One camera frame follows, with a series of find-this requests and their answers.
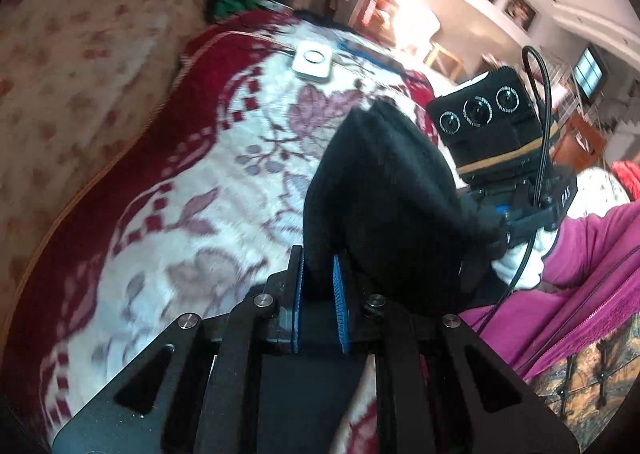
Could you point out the red white floral blanket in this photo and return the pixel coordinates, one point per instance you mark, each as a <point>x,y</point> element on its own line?
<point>205,203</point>

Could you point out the white gloved right hand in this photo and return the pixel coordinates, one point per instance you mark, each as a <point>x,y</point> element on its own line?
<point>507,266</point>

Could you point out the beige floral quilt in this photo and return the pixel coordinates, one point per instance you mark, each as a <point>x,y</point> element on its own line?
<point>78,78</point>

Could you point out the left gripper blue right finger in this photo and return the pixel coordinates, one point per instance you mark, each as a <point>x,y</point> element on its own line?
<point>346,303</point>

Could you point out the black three-lens camera box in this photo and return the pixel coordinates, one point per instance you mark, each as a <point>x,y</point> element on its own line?
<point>491,129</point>

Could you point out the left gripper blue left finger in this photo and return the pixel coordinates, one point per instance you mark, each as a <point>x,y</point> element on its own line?
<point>290,300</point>

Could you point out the wall television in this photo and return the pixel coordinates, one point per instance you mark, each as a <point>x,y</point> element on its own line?
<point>590,73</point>

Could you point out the white square device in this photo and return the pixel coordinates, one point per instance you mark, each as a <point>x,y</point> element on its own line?
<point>313,61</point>

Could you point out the magenta sleeve forearm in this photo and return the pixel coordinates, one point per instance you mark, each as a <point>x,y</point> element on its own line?
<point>593,273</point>

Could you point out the framed picture small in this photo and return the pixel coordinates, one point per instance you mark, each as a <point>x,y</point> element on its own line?
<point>520,13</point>

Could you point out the black pants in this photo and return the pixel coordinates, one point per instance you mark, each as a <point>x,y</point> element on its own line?
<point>384,207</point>

